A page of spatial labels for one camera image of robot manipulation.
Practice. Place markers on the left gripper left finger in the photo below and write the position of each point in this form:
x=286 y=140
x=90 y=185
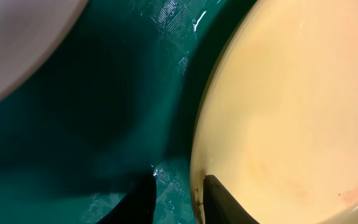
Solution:
x=137 y=207

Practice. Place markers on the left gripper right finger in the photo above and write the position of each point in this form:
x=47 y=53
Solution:
x=220 y=207

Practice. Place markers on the yellow plate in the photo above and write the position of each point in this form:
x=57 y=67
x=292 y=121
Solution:
x=278 y=125

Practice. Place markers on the small white stained plate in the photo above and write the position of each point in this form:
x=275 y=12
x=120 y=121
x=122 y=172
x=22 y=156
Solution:
x=30 y=30

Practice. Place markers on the teal plastic tray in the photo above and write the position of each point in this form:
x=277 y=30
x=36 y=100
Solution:
x=116 y=101

